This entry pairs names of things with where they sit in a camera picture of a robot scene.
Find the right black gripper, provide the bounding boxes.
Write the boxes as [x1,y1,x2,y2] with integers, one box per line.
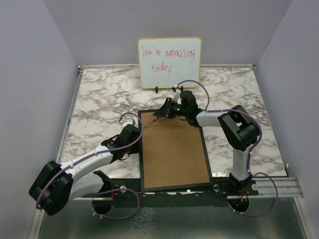
[154,98,188,119]

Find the black picture frame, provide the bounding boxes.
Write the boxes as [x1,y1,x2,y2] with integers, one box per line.
[138,110,212,192]

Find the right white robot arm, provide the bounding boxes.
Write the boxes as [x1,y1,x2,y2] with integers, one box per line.
[154,91,262,195]

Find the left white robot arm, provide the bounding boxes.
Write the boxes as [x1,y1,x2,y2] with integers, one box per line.
[28,124,143,216]

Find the black whiteboard stand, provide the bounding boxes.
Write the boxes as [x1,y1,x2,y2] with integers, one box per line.
[155,86,184,94]

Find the yellow-framed whiteboard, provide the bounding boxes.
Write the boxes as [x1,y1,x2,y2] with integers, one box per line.
[138,37,202,89]

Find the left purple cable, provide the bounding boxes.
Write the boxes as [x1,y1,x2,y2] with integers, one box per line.
[36,112,142,220]

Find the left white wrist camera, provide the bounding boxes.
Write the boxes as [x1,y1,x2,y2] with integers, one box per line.
[121,119,136,127]

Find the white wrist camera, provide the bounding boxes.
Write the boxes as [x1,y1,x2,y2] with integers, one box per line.
[121,119,136,127]
[171,85,180,103]

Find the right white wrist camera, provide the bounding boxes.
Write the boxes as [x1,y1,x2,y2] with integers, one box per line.
[171,85,180,103]

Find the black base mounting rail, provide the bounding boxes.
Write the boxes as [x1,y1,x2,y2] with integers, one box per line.
[91,177,258,211]

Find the aluminium table edge rail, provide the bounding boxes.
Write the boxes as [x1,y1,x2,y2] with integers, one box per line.
[55,65,84,165]

